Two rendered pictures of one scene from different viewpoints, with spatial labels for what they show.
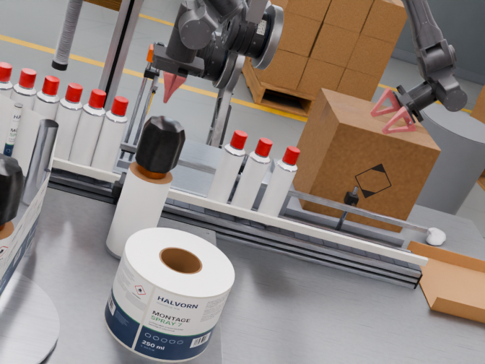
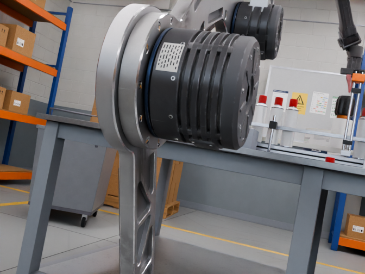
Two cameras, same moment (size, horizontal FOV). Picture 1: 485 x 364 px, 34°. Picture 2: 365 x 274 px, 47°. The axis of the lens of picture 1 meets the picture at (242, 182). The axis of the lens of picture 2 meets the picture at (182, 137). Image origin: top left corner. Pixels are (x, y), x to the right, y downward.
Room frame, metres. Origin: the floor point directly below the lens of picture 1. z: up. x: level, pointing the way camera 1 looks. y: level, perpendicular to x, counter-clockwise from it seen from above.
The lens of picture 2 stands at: (3.36, 0.65, 0.77)
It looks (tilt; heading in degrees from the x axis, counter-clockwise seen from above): 2 degrees up; 214
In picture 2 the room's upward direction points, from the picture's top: 11 degrees clockwise
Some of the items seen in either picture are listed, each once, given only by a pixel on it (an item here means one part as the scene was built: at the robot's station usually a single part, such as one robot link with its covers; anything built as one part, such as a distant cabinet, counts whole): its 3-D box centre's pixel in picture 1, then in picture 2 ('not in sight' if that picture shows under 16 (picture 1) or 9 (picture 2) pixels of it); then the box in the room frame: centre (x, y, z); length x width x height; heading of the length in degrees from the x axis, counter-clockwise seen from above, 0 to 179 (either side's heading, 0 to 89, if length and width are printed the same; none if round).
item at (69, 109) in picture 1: (65, 126); not in sight; (1.60, 0.42, 0.98); 0.05 x 0.05 x 0.20
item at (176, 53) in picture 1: (182, 48); (353, 66); (1.47, 0.20, 1.29); 0.10 x 0.07 x 0.07; 103
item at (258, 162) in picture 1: (252, 178); (275, 121); (1.70, -0.02, 0.98); 0.05 x 0.05 x 0.20
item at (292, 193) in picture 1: (228, 175); (284, 128); (1.73, 0.04, 0.96); 1.07 x 0.01 x 0.01; 103
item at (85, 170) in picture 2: not in sight; (75, 167); (0.66, -2.28, 0.48); 0.89 x 0.63 x 0.96; 36
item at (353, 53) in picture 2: (191, 19); (355, 53); (1.46, 0.20, 1.36); 0.07 x 0.06 x 0.07; 17
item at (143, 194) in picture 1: (146, 188); (341, 128); (1.37, 0.17, 1.03); 0.09 x 0.09 x 0.30
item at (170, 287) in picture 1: (169, 292); (323, 145); (1.17, 0.05, 0.95); 0.20 x 0.20 x 0.14
